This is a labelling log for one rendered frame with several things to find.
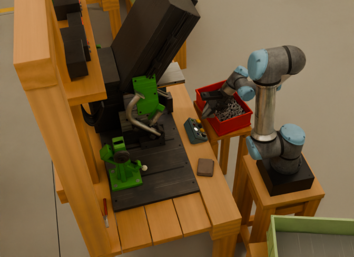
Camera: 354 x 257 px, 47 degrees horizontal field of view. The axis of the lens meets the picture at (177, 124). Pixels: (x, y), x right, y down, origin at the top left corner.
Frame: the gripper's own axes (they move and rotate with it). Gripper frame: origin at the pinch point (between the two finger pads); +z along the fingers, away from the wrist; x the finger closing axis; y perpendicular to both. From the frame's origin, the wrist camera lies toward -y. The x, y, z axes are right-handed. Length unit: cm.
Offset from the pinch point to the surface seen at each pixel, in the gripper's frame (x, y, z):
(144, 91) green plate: 3.3, -37.9, -2.2
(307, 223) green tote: -73, 24, -11
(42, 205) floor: 37, -35, 141
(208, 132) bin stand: 1.9, 13.3, 10.3
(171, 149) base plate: -12.6, -13.4, 16.9
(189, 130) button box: -5.3, -5.5, 7.2
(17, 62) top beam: -61, -112, -41
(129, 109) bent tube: -1.6, -42.2, 7.3
